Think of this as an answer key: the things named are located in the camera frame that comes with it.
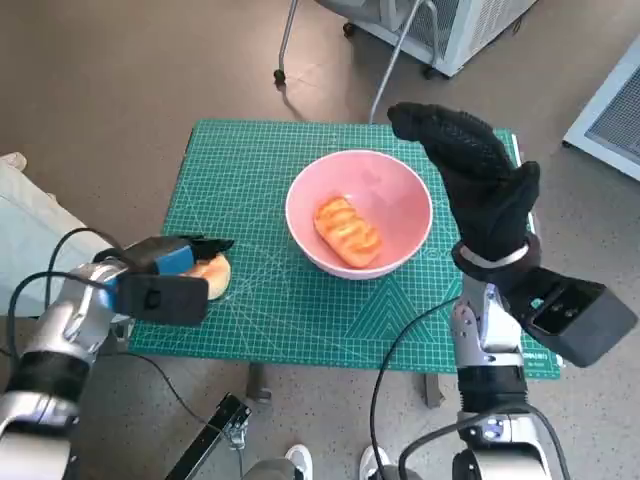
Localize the white vented panel unit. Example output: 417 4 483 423
562 49 640 180

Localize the black metal bracket with clamp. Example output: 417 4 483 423
164 392 251 480

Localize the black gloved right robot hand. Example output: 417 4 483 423
387 102 542 264

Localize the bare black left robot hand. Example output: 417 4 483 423
122 234 236 276

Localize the black floor cable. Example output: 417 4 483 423
127 352 224 429

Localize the looped black right arm cable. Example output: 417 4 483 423
397 404 571 480

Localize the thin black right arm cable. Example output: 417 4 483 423
369 297 457 480

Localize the person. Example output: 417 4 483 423
0 152 119 319

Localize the pink bowl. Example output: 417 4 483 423
284 149 434 281

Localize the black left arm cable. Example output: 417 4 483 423
49 227 131 276
8 269 121 321

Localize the round toy bread bun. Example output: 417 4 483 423
192 252 232 301

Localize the grey table leg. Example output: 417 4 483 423
424 374 446 409
247 362 274 404

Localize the white appliance on casters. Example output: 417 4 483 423
342 0 539 79

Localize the chair with metal legs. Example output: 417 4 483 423
272 0 451 124

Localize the green cutting mat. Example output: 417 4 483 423
128 118 566 374

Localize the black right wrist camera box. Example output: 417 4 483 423
504 267 639 369

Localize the long orange striped toy bread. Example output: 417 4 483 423
313 195 384 269

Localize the white shoe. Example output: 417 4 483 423
359 443 390 480
284 442 314 480

